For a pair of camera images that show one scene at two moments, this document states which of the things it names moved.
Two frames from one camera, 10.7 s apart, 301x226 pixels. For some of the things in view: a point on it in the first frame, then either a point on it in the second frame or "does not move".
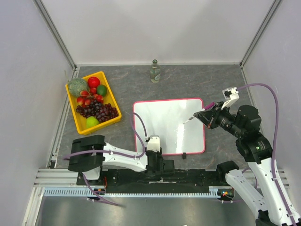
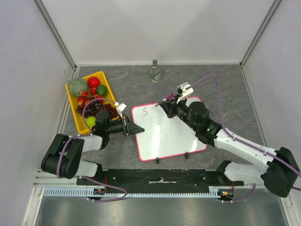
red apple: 93,82 does not move
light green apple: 91,121 does not move
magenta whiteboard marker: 209,106 → 168,97
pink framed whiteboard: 180,131 does not move
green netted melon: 75,85 does not move
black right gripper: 212,118 → 171,107
